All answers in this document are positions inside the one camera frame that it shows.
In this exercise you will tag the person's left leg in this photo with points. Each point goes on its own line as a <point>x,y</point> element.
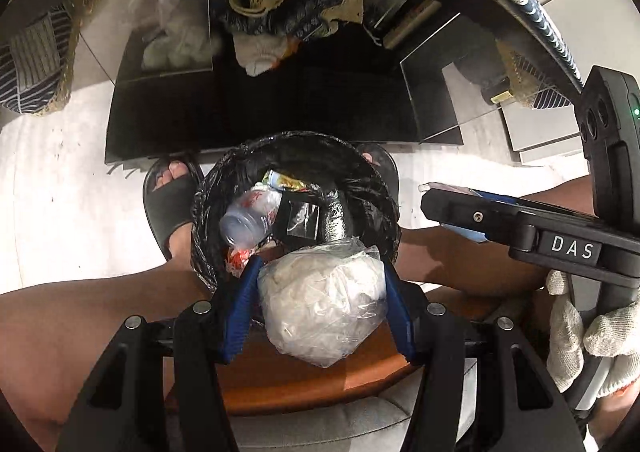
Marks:
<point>75,322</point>

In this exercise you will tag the bin with black liner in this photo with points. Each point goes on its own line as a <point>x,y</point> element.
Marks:
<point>210,212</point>

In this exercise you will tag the clear bottle with red label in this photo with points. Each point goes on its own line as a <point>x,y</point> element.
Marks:
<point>245,224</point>

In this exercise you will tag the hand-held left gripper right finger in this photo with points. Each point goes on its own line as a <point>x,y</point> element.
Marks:
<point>400,317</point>

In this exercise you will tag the black slipper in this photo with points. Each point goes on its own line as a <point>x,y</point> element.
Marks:
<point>385,167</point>
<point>167,212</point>

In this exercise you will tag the white low cabinet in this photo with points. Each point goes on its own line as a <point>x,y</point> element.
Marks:
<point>545,137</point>

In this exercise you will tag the small black yellow box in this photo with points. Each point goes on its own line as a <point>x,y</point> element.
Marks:
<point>495,92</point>

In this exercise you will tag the person's right hand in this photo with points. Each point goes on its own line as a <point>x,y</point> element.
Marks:
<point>617,342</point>

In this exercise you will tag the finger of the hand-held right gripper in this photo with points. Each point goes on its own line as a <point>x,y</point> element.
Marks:
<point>550,209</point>
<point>465,214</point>

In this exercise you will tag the clear bag of white tissue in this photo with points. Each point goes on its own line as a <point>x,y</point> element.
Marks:
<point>320,307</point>

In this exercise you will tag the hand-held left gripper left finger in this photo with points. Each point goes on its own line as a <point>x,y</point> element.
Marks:
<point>240,312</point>

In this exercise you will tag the person's right leg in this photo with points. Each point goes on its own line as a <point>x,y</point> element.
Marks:
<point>450,262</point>

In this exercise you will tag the person's leg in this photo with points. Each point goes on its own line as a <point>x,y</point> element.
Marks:
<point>75,322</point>
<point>450,262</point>

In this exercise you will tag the brown wooden chair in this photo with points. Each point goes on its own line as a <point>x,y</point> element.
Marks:
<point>300,382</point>

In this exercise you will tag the black packet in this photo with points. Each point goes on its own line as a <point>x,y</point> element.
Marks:
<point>295,217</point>

